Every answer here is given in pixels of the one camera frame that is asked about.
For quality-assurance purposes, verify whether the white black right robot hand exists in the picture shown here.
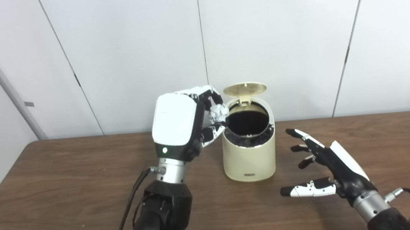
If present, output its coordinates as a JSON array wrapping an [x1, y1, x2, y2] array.
[[273, 119, 379, 214]]

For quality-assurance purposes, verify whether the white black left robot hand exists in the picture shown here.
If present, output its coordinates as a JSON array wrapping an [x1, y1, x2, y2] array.
[[147, 84, 233, 165]]

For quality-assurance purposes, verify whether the white paper ball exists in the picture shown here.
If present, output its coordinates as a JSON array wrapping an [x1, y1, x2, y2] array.
[[208, 104, 230, 125]]

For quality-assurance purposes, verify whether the cream round bin lid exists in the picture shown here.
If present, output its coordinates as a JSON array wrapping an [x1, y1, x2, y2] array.
[[222, 80, 269, 108]]

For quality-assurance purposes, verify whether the black bin liner bag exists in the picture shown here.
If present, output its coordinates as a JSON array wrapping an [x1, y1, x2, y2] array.
[[222, 108, 274, 151]]

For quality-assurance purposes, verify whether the cream-colored bin body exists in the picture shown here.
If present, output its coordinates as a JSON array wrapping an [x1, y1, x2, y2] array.
[[216, 95, 281, 185]]

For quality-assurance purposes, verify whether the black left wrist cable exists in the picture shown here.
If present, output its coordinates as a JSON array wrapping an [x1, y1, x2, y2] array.
[[100, 165, 172, 230]]

